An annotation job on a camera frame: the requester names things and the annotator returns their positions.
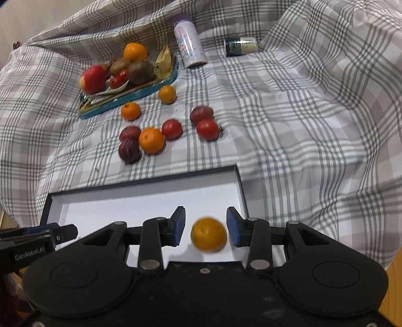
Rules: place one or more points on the red apple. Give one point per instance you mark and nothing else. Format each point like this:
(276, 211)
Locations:
(93, 79)

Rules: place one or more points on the black box with white inside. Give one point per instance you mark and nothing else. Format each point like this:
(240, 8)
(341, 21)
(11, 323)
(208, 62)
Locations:
(125, 204)

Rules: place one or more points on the clear snack packet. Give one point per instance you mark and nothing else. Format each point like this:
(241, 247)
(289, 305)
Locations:
(95, 100)

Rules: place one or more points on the grey plaid blanket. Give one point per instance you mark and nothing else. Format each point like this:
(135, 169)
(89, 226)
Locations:
(298, 125)

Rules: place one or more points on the teal metal tin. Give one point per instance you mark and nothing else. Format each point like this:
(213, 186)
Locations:
(125, 101)

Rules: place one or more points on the printed white plate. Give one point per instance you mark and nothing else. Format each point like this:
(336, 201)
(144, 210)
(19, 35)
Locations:
(110, 91)

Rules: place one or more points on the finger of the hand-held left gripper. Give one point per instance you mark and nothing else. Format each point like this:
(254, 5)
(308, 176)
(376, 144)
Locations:
(66, 232)

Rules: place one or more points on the small smooth orange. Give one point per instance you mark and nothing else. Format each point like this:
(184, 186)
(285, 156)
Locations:
(166, 94)

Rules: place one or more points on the purple cartoon bottle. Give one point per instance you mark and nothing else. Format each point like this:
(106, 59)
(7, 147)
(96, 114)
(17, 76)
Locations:
(189, 42)

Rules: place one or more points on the large orange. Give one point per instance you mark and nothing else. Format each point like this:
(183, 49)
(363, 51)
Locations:
(135, 52)

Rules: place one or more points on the small red tomato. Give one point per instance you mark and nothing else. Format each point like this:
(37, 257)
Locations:
(115, 82)
(123, 75)

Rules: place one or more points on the round orange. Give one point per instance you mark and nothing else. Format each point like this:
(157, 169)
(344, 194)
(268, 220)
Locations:
(209, 234)

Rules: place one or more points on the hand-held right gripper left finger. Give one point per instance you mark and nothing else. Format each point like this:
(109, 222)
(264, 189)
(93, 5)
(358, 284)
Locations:
(179, 227)

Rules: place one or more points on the green and white can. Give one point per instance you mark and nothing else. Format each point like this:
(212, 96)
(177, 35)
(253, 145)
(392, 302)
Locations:
(241, 47)

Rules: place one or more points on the green-brown kiwi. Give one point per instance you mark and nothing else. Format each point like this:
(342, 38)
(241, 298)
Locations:
(120, 65)

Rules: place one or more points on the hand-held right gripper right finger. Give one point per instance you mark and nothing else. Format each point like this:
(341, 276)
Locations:
(233, 229)

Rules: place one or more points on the stemless mandarin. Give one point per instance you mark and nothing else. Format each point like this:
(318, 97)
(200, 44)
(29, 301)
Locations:
(151, 140)

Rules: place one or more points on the mandarin with green stem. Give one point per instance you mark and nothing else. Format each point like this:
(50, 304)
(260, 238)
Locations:
(131, 111)

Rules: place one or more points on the tan paper packet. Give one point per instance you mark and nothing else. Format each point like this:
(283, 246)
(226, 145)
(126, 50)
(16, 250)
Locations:
(164, 61)

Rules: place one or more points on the dark brown round fruit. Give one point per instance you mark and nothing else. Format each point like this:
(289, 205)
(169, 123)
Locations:
(140, 72)

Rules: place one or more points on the dark red plum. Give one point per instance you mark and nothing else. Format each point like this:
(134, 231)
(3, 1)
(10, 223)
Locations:
(129, 151)
(202, 114)
(130, 133)

